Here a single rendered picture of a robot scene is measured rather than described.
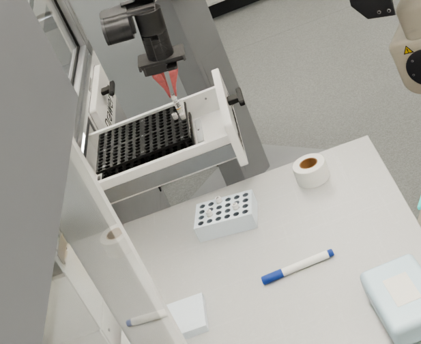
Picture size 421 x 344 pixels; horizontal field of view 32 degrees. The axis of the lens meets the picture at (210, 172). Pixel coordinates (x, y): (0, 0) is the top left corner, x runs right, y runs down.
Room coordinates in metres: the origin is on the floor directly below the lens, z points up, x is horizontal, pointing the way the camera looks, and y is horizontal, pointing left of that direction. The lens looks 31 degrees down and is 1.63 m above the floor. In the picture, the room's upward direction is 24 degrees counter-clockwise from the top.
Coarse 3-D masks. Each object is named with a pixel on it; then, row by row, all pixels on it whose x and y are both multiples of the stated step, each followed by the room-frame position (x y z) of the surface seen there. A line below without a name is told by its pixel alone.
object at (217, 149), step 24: (192, 96) 1.58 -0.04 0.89; (216, 96) 1.58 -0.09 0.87; (192, 120) 1.58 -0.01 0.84; (216, 120) 1.53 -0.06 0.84; (96, 144) 1.62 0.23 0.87; (216, 144) 1.34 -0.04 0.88; (144, 168) 1.36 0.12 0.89; (168, 168) 1.35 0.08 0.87; (192, 168) 1.35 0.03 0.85; (120, 192) 1.37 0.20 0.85
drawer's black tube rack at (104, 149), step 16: (160, 112) 1.57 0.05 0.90; (176, 112) 1.53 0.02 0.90; (128, 128) 1.55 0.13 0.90; (144, 128) 1.52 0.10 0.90; (160, 128) 1.48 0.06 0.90; (176, 128) 1.46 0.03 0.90; (192, 128) 1.48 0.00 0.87; (112, 144) 1.51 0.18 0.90; (128, 144) 1.48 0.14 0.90; (144, 144) 1.45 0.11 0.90; (160, 144) 1.42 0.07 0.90; (176, 144) 1.39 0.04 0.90; (192, 144) 1.41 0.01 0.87; (112, 160) 1.44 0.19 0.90; (128, 160) 1.41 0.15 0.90; (144, 160) 1.43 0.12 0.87
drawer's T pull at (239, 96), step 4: (236, 88) 1.49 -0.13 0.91; (240, 88) 1.49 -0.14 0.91; (236, 92) 1.47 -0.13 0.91; (240, 92) 1.46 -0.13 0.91; (228, 96) 1.47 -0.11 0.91; (232, 96) 1.46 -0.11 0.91; (236, 96) 1.45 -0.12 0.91; (240, 96) 1.44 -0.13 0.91; (228, 100) 1.45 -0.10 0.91; (232, 100) 1.45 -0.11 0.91; (236, 100) 1.44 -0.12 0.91; (240, 100) 1.43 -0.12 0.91; (240, 104) 1.42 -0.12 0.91; (244, 104) 1.42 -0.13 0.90
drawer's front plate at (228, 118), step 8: (216, 72) 1.58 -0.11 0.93; (216, 80) 1.54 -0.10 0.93; (216, 88) 1.50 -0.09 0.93; (224, 88) 1.54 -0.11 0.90; (224, 96) 1.44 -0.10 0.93; (224, 104) 1.41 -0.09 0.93; (224, 112) 1.37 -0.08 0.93; (232, 112) 1.47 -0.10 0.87; (224, 120) 1.34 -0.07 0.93; (232, 120) 1.36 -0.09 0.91; (232, 128) 1.32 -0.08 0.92; (232, 136) 1.32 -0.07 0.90; (240, 136) 1.42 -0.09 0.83; (232, 144) 1.32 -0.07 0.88; (240, 144) 1.32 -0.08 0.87; (240, 152) 1.32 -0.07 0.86; (240, 160) 1.32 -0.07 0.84
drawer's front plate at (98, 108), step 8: (96, 72) 1.90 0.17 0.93; (96, 80) 1.85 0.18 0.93; (104, 80) 1.92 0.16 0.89; (96, 88) 1.80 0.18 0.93; (96, 96) 1.75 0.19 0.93; (104, 96) 1.82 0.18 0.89; (112, 96) 1.91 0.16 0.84; (96, 104) 1.70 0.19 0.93; (104, 104) 1.78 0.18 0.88; (96, 112) 1.67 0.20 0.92; (104, 112) 1.74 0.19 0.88; (96, 120) 1.67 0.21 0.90; (104, 120) 1.70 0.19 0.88; (112, 120) 1.78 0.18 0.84
